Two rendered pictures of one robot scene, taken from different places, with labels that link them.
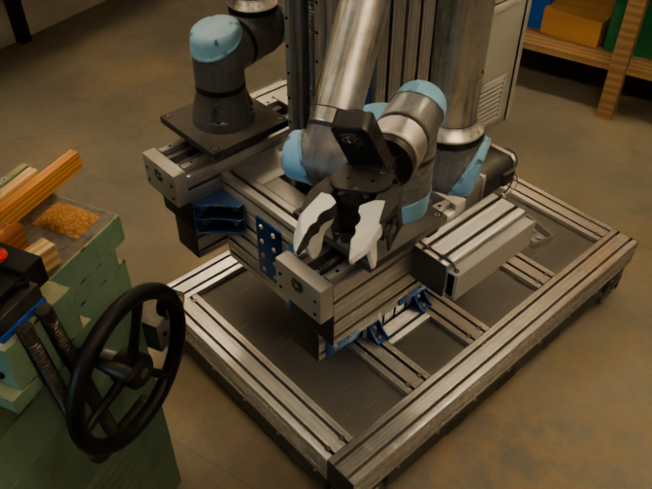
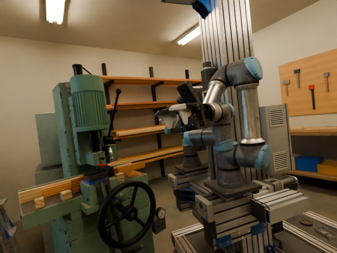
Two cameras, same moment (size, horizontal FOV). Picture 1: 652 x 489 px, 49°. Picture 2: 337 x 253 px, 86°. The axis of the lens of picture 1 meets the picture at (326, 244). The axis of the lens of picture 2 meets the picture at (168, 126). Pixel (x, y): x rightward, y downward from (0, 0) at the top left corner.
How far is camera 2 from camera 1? 57 cm
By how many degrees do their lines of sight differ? 45
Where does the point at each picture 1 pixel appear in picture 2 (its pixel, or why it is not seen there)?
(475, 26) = (249, 100)
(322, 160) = (194, 132)
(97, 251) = not seen: hidden behind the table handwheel
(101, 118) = not seen: hidden behind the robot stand
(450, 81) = (245, 121)
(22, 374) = (93, 200)
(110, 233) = (143, 178)
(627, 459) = not seen: outside the picture
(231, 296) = (195, 238)
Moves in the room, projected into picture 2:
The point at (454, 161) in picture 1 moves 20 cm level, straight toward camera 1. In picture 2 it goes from (253, 150) to (242, 160)
